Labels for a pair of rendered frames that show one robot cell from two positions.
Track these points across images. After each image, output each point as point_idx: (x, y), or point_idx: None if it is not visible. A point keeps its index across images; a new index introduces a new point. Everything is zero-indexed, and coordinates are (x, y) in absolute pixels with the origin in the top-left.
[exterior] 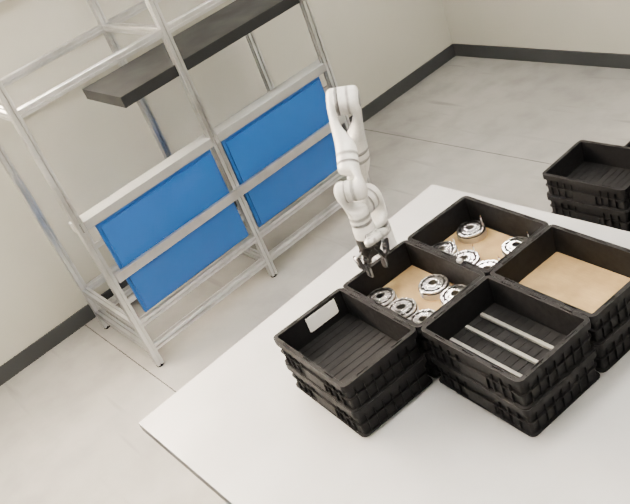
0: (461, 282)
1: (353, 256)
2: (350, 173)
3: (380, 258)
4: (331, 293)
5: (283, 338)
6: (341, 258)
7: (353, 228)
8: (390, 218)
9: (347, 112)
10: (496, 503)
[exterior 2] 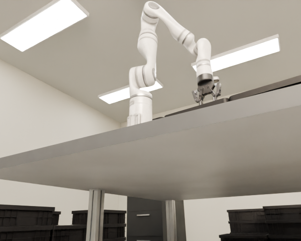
0: None
1: (218, 82)
2: (193, 42)
3: (201, 102)
4: (238, 93)
5: None
6: (87, 136)
7: (210, 66)
8: (18, 153)
9: (157, 21)
10: None
